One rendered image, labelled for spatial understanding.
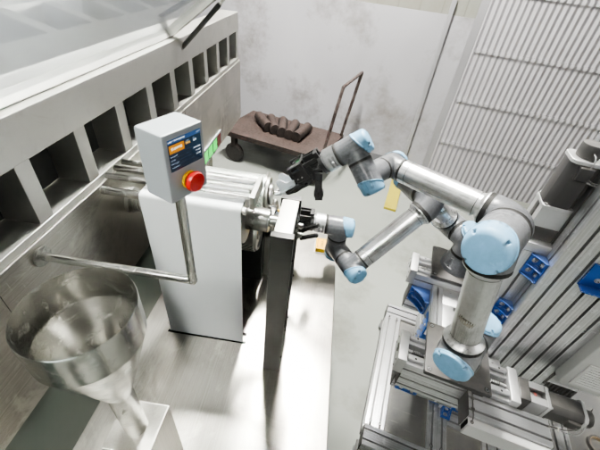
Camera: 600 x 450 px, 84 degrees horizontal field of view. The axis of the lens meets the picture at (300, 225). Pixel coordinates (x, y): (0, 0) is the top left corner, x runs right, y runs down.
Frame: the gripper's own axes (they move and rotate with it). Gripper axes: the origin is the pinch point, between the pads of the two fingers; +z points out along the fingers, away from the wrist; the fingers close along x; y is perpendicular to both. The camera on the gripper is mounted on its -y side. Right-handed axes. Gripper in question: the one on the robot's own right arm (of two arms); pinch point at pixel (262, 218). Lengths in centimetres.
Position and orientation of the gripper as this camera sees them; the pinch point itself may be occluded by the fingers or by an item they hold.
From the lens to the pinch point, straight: 130.1
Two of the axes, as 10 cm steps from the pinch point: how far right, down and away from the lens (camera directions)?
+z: -9.9, -1.5, 0.3
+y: 1.0, -7.7, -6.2
